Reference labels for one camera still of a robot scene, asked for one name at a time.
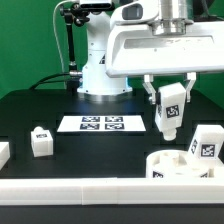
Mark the white front barrier wall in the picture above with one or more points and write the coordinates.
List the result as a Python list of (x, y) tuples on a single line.
[(115, 191)]

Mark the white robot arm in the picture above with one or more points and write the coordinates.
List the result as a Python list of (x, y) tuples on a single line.
[(165, 17)]

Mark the black camera on mount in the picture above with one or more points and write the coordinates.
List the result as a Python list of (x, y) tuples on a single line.
[(96, 4)]

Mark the white left barrier block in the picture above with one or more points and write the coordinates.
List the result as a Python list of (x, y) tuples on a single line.
[(4, 153)]

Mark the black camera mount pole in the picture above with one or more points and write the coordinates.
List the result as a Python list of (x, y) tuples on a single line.
[(73, 15)]

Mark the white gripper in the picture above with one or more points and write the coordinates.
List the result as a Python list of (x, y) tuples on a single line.
[(134, 50)]

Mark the white marker sheet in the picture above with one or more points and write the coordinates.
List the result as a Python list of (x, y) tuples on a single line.
[(110, 123)]

